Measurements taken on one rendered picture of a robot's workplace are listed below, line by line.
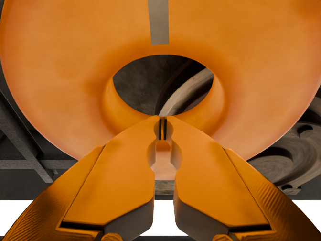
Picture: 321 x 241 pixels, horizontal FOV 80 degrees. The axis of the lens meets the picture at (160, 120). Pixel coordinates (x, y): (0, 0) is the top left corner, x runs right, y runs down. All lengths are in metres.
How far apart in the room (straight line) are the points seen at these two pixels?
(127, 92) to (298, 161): 0.45
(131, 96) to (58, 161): 5.31
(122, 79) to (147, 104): 0.11
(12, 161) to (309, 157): 6.35
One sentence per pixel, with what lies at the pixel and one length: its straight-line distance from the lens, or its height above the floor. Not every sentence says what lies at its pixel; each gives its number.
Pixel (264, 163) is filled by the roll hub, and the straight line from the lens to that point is 0.45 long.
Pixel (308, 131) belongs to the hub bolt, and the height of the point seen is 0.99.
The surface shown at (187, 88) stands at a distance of 0.38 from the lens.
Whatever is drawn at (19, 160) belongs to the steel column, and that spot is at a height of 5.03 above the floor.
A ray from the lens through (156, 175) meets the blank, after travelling 0.16.
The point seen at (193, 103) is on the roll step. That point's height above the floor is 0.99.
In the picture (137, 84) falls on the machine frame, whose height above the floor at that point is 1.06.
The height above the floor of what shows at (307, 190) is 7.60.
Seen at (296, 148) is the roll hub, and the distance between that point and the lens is 0.47.
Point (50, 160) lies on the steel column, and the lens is 5.90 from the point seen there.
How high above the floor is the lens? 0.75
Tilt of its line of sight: 44 degrees up
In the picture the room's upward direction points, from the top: 180 degrees counter-clockwise
